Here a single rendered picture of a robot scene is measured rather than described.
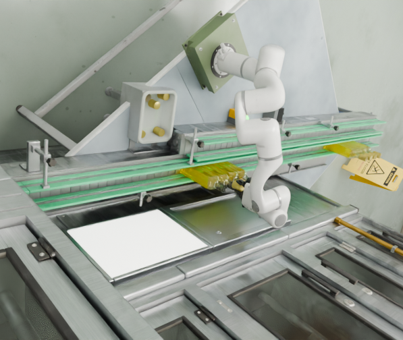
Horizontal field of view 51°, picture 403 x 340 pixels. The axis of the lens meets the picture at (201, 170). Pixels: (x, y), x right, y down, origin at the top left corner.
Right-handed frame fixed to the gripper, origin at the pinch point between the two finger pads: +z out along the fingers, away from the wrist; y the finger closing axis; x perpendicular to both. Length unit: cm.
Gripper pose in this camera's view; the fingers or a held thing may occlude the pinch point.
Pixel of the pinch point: (240, 187)
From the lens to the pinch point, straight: 177.4
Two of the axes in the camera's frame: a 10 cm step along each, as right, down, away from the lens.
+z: -4.4, -3.9, 8.1
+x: -8.9, 0.4, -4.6
